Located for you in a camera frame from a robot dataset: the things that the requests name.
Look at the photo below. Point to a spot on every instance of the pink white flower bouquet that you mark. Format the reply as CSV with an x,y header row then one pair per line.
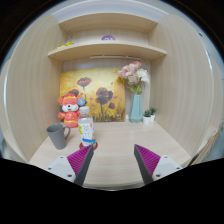
x,y
135,75

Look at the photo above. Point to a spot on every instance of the small potted succulent front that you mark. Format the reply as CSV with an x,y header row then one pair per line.
x,y
146,117

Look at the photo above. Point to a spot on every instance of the small potted succulent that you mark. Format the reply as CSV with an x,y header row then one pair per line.
x,y
146,117
153,111

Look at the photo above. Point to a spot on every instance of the light blue vase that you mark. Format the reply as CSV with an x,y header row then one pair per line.
x,y
136,109

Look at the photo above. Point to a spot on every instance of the red plush toy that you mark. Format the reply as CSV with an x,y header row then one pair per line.
x,y
70,109

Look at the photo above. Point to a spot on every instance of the red round coaster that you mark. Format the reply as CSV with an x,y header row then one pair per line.
x,y
94,146

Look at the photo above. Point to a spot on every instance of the grey ceramic mug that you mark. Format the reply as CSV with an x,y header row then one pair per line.
x,y
58,135

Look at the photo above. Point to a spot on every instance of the yellow object on shelf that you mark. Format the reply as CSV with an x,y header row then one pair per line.
x,y
65,45

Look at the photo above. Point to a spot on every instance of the light wood shelf unit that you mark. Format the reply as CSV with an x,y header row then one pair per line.
x,y
186,89

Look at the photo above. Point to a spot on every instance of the small potted succulent back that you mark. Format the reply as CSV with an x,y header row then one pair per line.
x,y
153,111

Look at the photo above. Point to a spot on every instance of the clear plastic water bottle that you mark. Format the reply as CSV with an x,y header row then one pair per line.
x,y
86,127

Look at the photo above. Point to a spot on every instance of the yellow poppy flower painting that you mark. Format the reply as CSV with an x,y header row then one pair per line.
x,y
102,89

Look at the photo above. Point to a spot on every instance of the purple round object on shelf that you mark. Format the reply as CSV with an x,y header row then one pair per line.
x,y
108,37

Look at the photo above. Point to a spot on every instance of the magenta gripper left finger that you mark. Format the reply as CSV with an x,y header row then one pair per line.
x,y
74,167

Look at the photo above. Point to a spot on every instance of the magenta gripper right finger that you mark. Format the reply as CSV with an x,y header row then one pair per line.
x,y
152,166

